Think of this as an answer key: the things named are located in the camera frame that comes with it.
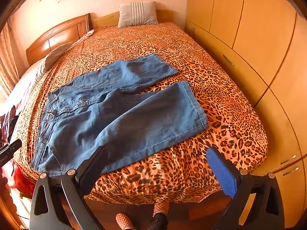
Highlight blue denim jeans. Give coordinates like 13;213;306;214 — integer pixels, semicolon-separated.
31;53;208;176

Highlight red polka dot slipper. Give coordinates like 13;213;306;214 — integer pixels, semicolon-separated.
116;212;135;230

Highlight orange curtain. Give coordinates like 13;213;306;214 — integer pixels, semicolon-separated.
0;23;19;98

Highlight person's legs dark trousers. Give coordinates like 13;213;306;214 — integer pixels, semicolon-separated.
147;212;168;230

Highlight grey pillow at headboard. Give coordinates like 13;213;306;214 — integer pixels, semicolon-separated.
35;43;72;83

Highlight wooden headboard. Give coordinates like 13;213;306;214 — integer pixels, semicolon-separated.
26;13;93;66

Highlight wooden wardrobe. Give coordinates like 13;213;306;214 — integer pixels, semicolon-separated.
186;0;306;227

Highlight grey striped pillow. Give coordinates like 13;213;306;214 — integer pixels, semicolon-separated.
118;1;158;28

